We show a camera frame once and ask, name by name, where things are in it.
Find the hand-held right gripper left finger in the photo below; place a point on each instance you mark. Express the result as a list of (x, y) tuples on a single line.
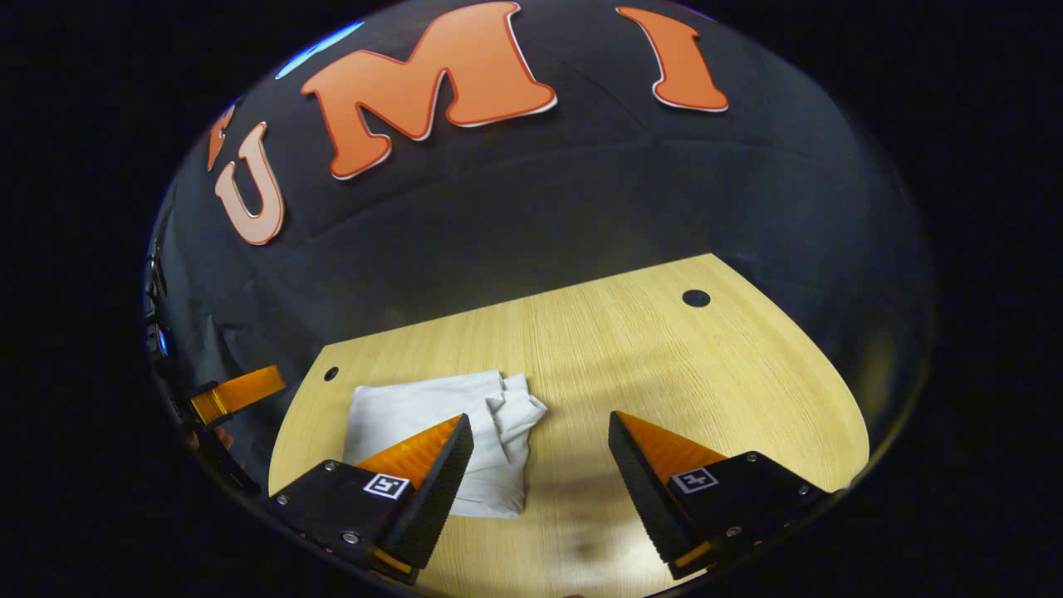
[(436, 498)]

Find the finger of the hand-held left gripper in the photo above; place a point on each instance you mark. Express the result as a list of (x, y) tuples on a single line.
[(241, 392)]

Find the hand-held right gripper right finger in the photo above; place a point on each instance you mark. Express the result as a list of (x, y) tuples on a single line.
[(652, 498)]

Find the white jeans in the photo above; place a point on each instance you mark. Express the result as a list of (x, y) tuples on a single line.
[(415, 407)]

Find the black backdrop cloth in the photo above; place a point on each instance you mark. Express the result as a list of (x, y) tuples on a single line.
[(581, 191)]

